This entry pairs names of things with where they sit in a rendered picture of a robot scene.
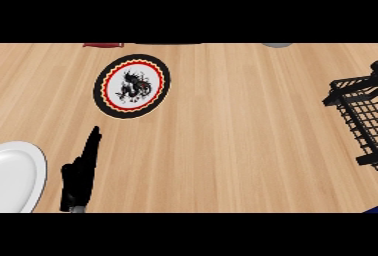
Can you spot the white oval plate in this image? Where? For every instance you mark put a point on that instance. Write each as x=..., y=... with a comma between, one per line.
x=16, y=176

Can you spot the round dragon print plate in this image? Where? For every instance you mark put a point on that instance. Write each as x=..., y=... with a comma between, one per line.
x=131, y=86

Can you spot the blue object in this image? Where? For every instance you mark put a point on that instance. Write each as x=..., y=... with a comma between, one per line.
x=372, y=210

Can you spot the grey round object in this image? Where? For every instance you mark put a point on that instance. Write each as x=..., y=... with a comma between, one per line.
x=276, y=44

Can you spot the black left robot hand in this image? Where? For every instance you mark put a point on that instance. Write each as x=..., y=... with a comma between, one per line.
x=78, y=176

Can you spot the dark red object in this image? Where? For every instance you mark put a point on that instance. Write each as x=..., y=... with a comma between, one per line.
x=102, y=44

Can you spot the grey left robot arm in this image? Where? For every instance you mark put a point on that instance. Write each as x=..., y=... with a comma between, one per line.
x=77, y=209

